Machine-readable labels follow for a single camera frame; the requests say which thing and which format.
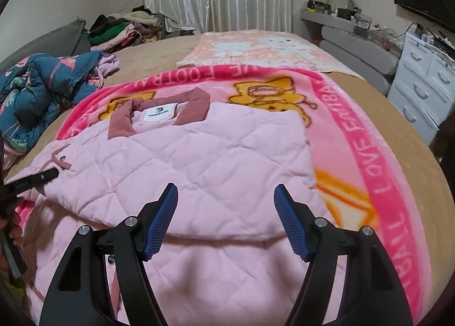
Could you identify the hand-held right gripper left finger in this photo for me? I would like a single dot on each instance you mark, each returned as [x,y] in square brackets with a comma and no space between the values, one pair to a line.
[161,223]

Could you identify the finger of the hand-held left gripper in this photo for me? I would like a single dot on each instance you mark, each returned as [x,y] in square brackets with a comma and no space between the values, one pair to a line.
[35,178]

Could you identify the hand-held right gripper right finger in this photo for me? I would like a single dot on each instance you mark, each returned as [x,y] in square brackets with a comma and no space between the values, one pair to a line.
[289,219]

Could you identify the pink quilted jacket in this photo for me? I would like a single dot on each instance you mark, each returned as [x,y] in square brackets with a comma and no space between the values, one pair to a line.
[199,155]

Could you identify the pile of folded clothes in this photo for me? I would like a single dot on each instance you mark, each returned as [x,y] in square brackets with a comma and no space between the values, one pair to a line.
[121,29]

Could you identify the person's left hand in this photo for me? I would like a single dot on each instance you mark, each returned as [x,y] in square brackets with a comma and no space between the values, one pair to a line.
[15,230]

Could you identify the blue floral garment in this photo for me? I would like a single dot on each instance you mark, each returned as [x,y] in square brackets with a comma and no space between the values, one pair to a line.
[39,95]

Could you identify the pink printed blanket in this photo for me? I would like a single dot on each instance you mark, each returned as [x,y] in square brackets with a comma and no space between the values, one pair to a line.
[355,141]

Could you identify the lilac garment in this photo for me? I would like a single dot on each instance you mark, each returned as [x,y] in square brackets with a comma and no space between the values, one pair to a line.
[108,64]

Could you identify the grey cushion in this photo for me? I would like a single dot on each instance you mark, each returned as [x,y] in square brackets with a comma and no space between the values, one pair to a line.
[60,39]

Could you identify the bed with tan sheet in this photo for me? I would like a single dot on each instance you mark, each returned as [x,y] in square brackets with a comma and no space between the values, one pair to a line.
[156,55]

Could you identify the peach patterned blanket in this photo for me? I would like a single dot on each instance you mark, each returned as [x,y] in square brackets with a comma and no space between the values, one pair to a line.
[270,48]

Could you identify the dark furniture piece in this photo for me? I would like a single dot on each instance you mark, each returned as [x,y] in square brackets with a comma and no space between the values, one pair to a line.
[446,144]

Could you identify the grey shelf unit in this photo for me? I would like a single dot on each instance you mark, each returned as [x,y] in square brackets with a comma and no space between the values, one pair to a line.
[352,45]

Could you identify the white drawer cabinet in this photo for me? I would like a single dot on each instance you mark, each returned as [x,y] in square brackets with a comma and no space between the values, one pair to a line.
[423,80]

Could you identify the clutter of small shelf things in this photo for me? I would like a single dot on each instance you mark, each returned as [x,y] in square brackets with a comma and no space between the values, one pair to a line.
[355,20]

